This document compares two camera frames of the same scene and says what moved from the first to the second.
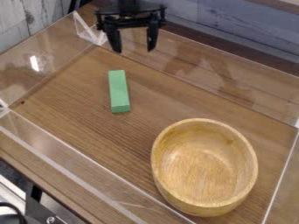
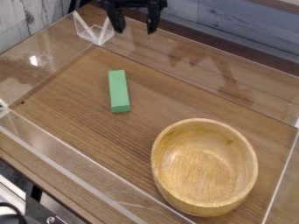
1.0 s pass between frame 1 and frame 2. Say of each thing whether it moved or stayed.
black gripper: moved
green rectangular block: stayed
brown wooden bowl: stayed
